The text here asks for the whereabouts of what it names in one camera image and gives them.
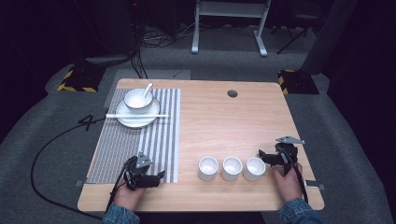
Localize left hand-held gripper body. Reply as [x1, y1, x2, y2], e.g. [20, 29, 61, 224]
[123, 151, 158, 191]

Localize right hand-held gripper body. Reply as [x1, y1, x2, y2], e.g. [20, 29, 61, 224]
[274, 135, 306, 177]

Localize person's left hand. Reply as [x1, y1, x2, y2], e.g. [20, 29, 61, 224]
[112, 181, 148, 213]

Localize person's right hand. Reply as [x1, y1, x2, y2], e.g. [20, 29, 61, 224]
[272, 163, 304, 203]

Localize white ceramic cup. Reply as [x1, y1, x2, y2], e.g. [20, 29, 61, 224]
[197, 155, 219, 182]
[242, 156, 267, 183]
[220, 155, 244, 183]

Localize grey striped placemat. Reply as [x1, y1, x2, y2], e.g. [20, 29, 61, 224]
[85, 87, 182, 185]

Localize white ceramic plate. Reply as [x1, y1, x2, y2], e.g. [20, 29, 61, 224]
[115, 97, 162, 130]

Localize white chopstick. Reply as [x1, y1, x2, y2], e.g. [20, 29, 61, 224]
[105, 115, 170, 119]

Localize black yellow striped base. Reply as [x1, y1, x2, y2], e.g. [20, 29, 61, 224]
[56, 65, 106, 93]
[277, 68, 320, 96]

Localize black tape cross mark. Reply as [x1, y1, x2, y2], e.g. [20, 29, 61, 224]
[78, 114, 96, 132]

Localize white ceramic bowl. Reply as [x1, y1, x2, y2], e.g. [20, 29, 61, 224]
[122, 88, 155, 115]

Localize white ceramic spoon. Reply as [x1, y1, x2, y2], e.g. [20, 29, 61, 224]
[141, 82, 154, 99]

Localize grey flat stand base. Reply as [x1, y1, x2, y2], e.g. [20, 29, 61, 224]
[84, 53, 135, 67]

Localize grey upright column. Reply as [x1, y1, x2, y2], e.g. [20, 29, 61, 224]
[300, 0, 360, 76]

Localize black tripod stand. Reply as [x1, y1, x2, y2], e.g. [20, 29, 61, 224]
[269, 0, 321, 56]

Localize left hand-held gripper black cable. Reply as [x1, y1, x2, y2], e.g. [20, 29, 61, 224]
[105, 161, 131, 214]

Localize long black floor cable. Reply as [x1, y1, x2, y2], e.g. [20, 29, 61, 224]
[30, 116, 108, 220]

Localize bundle of black cables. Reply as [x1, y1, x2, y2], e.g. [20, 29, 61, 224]
[129, 18, 197, 80]

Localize white metal stand frame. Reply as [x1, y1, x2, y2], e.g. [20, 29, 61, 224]
[191, 0, 273, 58]

